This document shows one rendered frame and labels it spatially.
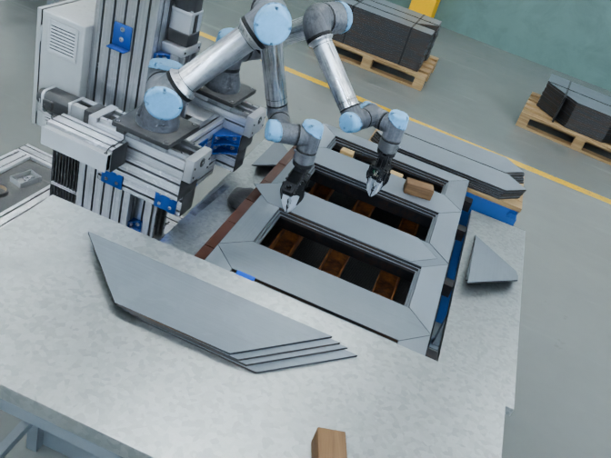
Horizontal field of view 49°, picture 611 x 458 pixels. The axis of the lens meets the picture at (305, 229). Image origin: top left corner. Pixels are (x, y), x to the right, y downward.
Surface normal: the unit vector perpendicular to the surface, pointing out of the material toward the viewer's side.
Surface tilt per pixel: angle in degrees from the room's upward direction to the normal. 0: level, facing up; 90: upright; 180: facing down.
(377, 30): 90
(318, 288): 0
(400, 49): 90
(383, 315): 0
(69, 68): 90
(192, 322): 0
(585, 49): 90
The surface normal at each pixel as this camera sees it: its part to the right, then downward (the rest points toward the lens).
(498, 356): 0.26, -0.80
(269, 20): 0.26, 0.51
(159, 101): 0.04, 0.65
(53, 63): -0.35, 0.44
